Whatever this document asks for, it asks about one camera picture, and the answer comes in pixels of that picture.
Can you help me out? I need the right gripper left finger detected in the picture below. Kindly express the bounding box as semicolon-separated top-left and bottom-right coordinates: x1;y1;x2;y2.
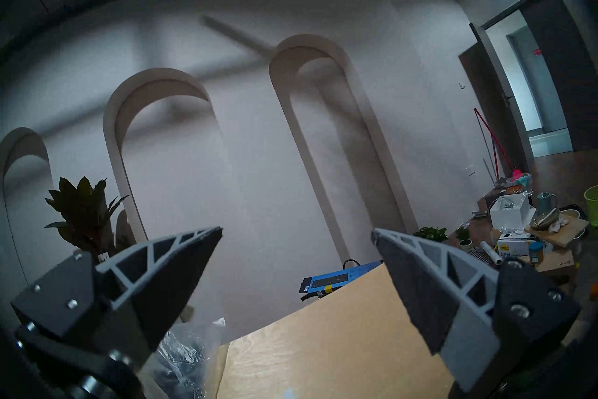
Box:
10;226;223;370

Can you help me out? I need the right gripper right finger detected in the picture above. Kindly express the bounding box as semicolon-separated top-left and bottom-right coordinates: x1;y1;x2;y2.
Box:
371;228;581;394

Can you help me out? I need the clear plastic bag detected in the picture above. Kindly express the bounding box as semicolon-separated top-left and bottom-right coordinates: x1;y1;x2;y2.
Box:
145;316;230;399

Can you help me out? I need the blue keyboard box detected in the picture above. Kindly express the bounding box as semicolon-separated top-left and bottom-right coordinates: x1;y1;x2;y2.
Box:
299;260;384;301

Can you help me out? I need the small bushy green plant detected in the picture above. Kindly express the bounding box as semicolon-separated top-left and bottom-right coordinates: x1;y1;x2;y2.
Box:
413;226;448;243

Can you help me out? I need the white paper roll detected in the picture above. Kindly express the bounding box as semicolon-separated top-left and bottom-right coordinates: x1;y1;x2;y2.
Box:
480;241;503;265

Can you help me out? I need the tall dark leafy plant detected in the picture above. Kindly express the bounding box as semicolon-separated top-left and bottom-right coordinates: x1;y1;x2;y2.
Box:
44;176;130;259

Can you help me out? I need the white yellow carton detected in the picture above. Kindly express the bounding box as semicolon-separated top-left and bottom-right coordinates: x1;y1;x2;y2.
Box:
498;232;538;258

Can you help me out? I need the white open box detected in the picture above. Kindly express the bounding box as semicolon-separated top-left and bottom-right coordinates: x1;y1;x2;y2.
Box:
489;193;535;231

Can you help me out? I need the brown cardboard box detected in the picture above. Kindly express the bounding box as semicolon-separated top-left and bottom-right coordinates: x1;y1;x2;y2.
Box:
523;248;577;273

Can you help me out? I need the beige bowl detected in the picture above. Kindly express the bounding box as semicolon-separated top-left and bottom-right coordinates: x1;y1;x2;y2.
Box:
530;208;561;230

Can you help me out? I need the wooden board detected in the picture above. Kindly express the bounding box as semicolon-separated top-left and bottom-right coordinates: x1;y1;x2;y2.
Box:
526;213;589;248

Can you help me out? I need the green plastic basket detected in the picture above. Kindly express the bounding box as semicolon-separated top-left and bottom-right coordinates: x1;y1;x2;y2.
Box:
584;185;598;228

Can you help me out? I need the dark brown open door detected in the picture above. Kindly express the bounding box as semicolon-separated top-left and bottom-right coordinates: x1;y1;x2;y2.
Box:
459;23;535;174

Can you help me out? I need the grey corridor door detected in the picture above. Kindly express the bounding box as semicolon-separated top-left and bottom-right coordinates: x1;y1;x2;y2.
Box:
507;26;568;133

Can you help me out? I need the dark brown door panel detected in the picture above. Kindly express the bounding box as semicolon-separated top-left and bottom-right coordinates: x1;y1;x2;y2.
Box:
520;0;598;152

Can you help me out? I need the red handled broom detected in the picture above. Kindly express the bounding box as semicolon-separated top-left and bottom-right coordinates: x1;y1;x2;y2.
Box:
474;108;519;179

